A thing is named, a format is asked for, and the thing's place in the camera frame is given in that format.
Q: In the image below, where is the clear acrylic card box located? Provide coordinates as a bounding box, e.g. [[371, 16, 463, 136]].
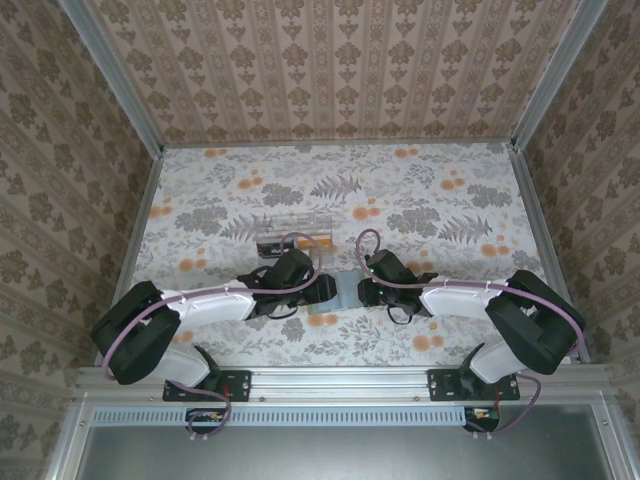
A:
[[252, 212, 337, 269]]

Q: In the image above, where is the aluminium front beam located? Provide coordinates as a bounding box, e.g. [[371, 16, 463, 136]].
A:
[[74, 364, 609, 402]]

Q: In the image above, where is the grey metal panel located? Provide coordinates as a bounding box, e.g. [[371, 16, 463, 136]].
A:
[[64, 404, 616, 480]]

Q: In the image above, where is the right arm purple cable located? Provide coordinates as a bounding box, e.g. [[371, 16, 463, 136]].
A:
[[354, 228, 586, 441]]

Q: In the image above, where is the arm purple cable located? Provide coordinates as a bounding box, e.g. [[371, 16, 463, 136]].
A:
[[354, 228, 586, 441], [101, 231, 324, 444]]

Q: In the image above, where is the aluminium back rail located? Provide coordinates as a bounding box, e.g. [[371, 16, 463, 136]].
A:
[[162, 141, 516, 150]]

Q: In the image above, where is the white slotted cable duct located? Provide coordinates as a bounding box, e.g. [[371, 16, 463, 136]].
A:
[[92, 407, 469, 427]]

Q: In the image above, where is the aluminium side rail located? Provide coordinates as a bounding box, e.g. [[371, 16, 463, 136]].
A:
[[94, 149, 164, 361], [507, 144, 594, 366]]

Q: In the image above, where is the black cable junction box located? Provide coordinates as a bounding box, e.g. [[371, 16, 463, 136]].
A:
[[463, 405, 502, 432], [185, 407, 226, 426]]

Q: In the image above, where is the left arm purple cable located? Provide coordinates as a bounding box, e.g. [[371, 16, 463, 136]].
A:
[[101, 231, 324, 444]]

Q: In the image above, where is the aluminium corner post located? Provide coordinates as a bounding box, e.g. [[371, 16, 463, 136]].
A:
[[55, 0, 167, 154], [510, 0, 612, 151]]

